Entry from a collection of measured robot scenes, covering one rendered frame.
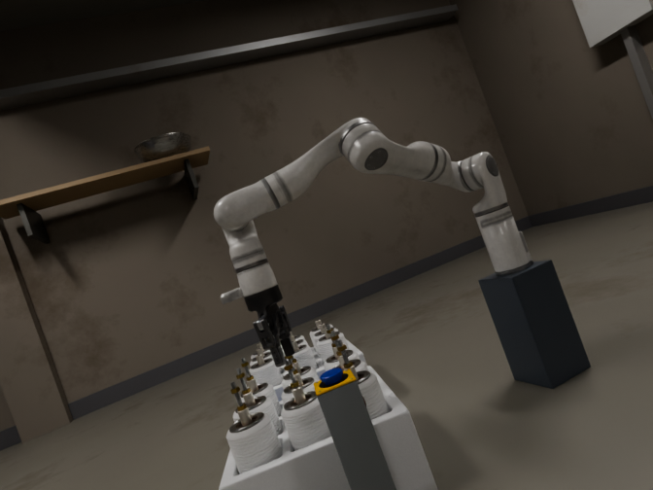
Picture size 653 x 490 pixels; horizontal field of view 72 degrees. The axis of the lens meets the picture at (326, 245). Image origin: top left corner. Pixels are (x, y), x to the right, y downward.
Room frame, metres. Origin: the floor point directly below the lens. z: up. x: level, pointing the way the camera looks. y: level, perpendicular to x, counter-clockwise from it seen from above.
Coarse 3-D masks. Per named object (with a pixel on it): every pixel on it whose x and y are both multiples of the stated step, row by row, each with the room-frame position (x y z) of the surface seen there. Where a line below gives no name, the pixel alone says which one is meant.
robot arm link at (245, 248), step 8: (248, 224) 0.95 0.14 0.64; (224, 232) 0.95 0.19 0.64; (232, 232) 0.95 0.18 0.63; (240, 232) 0.95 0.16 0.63; (248, 232) 0.95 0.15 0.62; (256, 232) 0.95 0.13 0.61; (232, 240) 0.94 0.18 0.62; (240, 240) 0.92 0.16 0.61; (248, 240) 0.91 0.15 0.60; (256, 240) 0.92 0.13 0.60; (232, 248) 0.91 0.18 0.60; (240, 248) 0.90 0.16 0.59; (248, 248) 0.90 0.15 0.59; (256, 248) 0.91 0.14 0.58; (232, 256) 0.91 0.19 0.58; (240, 256) 0.90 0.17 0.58; (248, 256) 0.90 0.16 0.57; (256, 256) 0.90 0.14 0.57; (264, 256) 0.92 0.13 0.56; (240, 264) 0.90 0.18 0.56; (248, 264) 0.90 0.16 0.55; (256, 264) 0.90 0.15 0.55
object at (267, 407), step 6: (264, 402) 1.02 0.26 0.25; (270, 402) 1.03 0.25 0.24; (258, 408) 1.00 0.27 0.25; (264, 408) 1.00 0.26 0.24; (270, 408) 1.02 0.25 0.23; (234, 414) 1.02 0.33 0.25; (270, 414) 1.01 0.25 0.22; (276, 414) 1.04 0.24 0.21; (234, 420) 1.01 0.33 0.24; (276, 420) 1.02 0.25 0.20; (276, 426) 1.02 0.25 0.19; (276, 432) 1.01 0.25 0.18; (282, 432) 1.03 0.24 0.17
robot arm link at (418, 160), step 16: (368, 128) 0.92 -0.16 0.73; (352, 144) 0.92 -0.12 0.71; (368, 144) 0.90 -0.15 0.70; (384, 144) 0.92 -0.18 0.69; (416, 144) 1.02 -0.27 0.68; (352, 160) 0.93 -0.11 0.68; (368, 160) 0.92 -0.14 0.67; (384, 160) 0.94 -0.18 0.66; (400, 160) 0.97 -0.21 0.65; (416, 160) 1.00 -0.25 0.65; (432, 160) 1.04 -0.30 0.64; (416, 176) 1.05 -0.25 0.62
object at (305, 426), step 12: (300, 408) 0.89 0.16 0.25; (312, 408) 0.89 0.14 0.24; (288, 420) 0.90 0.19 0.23; (300, 420) 0.88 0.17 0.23; (312, 420) 0.89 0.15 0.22; (324, 420) 0.90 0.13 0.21; (288, 432) 0.91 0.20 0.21; (300, 432) 0.89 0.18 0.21; (312, 432) 0.88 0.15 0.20; (324, 432) 0.89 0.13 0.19; (300, 444) 0.89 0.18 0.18
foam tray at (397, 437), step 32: (384, 384) 1.07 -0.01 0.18; (384, 416) 0.89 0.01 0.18; (288, 448) 0.90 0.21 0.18; (320, 448) 0.86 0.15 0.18; (384, 448) 0.87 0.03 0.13; (416, 448) 0.87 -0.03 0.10; (224, 480) 0.86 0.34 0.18; (256, 480) 0.84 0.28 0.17; (288, 480) 0.85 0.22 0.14; (320, 480) 0.85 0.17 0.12; (416, 480) 0.87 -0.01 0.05
